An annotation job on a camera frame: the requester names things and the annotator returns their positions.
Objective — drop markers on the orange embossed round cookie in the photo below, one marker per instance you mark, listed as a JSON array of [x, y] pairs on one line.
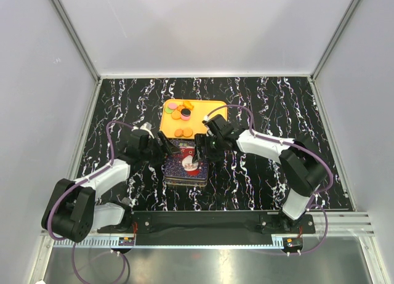
[[178, 133]]

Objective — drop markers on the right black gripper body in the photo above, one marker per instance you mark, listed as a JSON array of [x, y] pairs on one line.
[[214, 149]]

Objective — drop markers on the patterned orange round cookie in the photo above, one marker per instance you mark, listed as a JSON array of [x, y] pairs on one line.
[[187, 132]]

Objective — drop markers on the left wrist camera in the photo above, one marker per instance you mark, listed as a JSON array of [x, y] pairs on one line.
[[147, 127]]

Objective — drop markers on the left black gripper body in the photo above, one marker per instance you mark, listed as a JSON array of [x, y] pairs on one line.
[[155, 153]]

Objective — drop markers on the pink round cookie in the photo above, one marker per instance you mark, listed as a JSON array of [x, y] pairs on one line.
[[172, 106]]

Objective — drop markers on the orange cookie under black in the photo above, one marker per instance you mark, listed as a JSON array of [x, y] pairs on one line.
[[176, 115]]

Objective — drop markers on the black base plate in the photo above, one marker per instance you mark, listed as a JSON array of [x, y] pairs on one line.
[[215, 228]]

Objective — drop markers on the gold tin lid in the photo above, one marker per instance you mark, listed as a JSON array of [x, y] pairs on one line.
[[181, 166]]

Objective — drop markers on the green cookie top left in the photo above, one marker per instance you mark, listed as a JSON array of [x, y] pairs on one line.
[[168, 110]]

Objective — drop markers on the pink cookie under black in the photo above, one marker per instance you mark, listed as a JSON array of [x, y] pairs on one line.
[[186, 118]]

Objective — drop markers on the black cookie on pink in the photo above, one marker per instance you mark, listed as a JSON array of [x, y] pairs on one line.
[[185, 112]]

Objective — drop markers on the gold cookie tin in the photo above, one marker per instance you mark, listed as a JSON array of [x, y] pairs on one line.
[[185, 182]]

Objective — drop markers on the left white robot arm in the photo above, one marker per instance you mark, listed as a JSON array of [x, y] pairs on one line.
[[72, 212]]

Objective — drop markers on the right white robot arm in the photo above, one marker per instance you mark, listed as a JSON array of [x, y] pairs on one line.
[[302, 164]]

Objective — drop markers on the yellow plastic tray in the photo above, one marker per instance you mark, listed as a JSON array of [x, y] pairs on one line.
[[202, 108]]

